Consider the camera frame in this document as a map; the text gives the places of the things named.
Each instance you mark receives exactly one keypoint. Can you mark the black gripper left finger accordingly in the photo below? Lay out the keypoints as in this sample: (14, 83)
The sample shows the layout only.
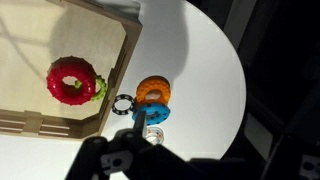
(140, 123)

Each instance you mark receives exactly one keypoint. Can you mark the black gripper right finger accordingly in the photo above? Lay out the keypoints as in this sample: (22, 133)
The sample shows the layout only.
(293, 156)

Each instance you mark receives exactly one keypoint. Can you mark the octagonal wooden tray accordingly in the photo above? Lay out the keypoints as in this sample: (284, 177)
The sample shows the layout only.
(26, 50)

